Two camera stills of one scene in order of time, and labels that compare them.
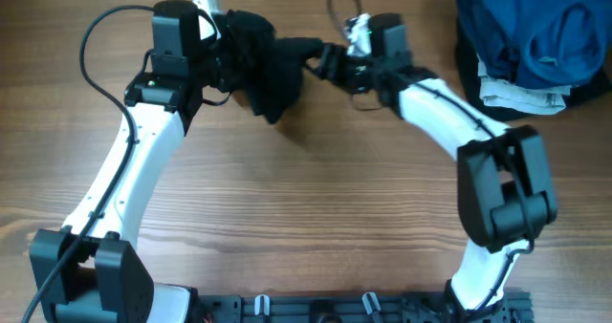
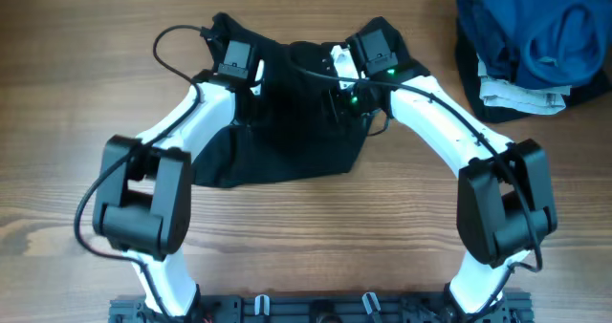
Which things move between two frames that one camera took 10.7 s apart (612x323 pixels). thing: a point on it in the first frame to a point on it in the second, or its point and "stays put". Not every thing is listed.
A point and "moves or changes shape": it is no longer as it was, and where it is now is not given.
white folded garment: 511,96 stays put
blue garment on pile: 539,32 stays put
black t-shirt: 269,67 moves or changes shape
